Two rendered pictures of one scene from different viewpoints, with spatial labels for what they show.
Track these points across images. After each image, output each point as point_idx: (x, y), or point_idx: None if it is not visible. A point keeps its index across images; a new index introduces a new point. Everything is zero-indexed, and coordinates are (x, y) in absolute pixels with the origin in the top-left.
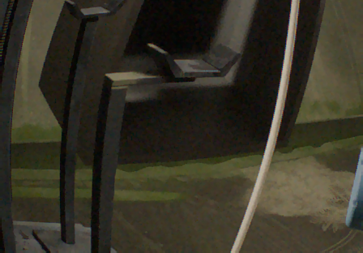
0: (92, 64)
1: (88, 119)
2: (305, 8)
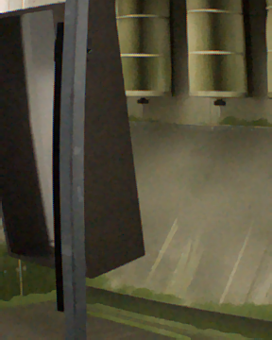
0: (10, 211)
1: (8, 234)
2: (91, 185)
